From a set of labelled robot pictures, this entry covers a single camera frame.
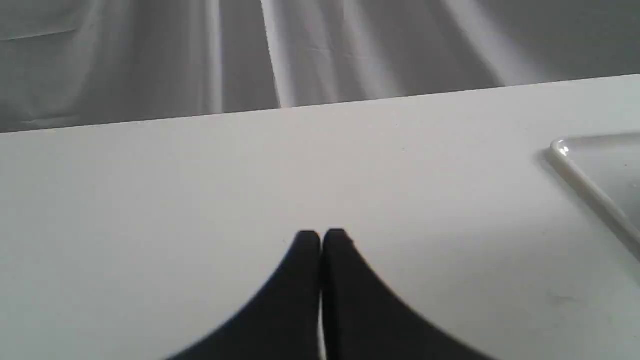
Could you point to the grey fabric backdrop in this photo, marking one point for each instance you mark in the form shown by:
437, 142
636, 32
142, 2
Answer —
93, 62

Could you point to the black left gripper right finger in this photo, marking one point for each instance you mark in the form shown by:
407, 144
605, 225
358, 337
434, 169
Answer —
363, 319

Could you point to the white plastic tray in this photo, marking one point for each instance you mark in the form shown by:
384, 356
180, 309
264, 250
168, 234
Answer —
604, 170

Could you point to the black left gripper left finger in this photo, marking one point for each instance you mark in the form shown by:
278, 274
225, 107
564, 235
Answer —
281, 322

